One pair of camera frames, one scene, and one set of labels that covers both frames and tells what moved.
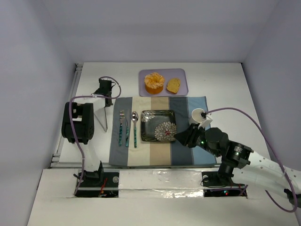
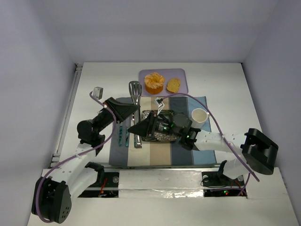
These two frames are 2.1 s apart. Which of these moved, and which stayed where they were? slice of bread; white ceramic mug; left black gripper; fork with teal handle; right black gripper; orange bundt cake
Moved: right black gripper; left black gripper
Stayed: white ceramic mug; slice of bread; fork with teal handle; orange bundt cake
